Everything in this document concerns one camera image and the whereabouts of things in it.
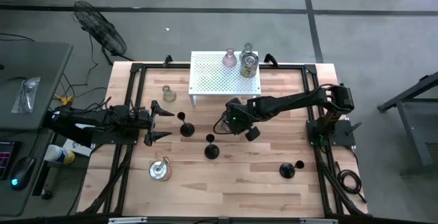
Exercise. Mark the backlit keyboard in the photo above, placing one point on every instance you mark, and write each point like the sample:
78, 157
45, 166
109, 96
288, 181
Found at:
5, 159

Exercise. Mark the grey desk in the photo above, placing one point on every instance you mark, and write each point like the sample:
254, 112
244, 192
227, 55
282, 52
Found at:
48, 80
20, 201

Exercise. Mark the black metal candlestick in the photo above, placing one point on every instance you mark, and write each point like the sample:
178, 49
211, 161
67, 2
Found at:
187, 129
211, 152
286, 171

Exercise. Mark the white perforated metal shelf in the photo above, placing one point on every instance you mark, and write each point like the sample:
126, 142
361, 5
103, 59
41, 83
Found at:
212, 76

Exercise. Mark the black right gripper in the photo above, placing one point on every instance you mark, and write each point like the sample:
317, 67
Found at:
244, 121

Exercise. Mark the black aluminium table frame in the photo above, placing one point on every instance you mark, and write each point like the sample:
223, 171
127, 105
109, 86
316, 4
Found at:
291, 66

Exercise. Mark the black computer mouse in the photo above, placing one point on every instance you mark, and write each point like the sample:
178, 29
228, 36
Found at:
22, 172

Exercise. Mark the black metal table stand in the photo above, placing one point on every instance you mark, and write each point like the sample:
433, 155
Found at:
407, 95

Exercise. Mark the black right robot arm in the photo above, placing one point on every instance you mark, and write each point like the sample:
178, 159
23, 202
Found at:
294, 100

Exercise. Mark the pink glass candle holder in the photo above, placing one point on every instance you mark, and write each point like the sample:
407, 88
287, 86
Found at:
229, 59

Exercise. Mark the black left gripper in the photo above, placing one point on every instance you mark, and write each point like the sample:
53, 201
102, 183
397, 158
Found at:
150, 121

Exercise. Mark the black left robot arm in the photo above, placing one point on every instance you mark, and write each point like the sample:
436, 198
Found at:
102, 118

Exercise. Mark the silver metal bracket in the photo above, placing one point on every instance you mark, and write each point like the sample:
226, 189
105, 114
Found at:
126, 220
318, 221

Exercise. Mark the clear glass candle holder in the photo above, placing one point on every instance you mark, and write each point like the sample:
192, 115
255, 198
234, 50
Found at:
247, 48

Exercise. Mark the black caster wheel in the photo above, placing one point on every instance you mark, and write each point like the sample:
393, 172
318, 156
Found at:
46, 194

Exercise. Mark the olive gold tin can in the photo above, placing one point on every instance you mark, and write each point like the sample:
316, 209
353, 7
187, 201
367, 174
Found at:
248, 65

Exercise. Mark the clear plastic bag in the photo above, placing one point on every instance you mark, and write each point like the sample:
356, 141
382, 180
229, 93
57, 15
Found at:
27, 94

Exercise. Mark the black floor fan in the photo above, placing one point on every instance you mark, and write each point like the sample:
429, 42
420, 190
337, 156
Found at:
102, 32

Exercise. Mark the green tinted glass candle holder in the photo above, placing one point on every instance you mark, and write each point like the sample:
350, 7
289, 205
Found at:
169, 94

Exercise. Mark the white yellow wipes canister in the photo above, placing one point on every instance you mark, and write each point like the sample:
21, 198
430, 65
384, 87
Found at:
60, 154

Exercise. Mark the black diagonal bar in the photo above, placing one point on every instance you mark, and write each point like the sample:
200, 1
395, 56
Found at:
68, 134

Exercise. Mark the white paper sheet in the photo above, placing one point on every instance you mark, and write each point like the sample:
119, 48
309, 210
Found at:
77, 147

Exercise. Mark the black table clamp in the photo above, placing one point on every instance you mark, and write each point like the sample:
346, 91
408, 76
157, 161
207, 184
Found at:
167, 60
271, 59

